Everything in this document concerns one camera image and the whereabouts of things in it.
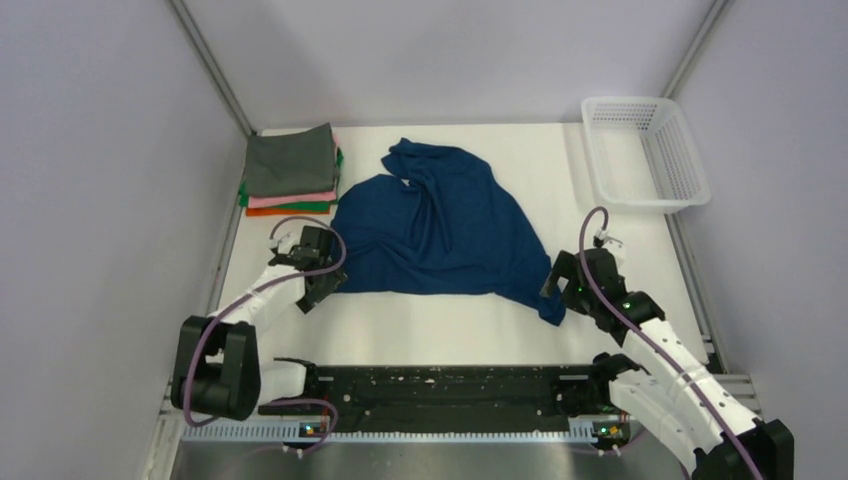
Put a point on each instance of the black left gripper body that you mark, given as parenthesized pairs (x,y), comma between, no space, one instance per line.
(328,263)

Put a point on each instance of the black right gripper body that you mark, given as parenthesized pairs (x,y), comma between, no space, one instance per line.
(579,296)

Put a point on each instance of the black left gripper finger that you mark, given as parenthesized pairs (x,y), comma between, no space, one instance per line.
(315,293)
(331,281)

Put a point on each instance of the dark blue t shirt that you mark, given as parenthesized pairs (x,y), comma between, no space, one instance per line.
(437,222)

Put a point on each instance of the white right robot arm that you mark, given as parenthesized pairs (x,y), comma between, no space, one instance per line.
(657,380)

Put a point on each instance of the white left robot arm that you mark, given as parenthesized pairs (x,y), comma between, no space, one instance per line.
(218,372)

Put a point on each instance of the folded pink t shirt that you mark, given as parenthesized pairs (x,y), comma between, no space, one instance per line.
(298,197)

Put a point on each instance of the folded orange t shirt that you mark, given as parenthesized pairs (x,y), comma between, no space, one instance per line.
(258,212)

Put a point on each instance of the folded grey t shirt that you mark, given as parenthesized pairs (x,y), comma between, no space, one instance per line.
(291,162)

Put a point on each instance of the white perforated plastic basket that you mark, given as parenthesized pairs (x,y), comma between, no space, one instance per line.
(640,155)

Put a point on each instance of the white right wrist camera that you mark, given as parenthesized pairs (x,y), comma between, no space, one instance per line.
(602,239)

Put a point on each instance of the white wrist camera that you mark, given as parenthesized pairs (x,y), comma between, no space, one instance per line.
(282,248)
(602,239)

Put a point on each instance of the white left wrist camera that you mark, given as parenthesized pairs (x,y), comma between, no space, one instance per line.
(282,248)

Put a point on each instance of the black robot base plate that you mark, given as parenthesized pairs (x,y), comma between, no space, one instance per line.
(461,399)

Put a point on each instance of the white slotted cable duct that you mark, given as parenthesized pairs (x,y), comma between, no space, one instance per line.
(292,431)

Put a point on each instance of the left aluminium frame post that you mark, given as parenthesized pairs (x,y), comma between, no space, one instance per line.
(214,71)

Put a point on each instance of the aluminium frame post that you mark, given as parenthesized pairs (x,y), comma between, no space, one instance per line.
(214,71)
(706,30)

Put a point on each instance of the right aluminium frame post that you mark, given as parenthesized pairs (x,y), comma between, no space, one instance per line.
(706,30)

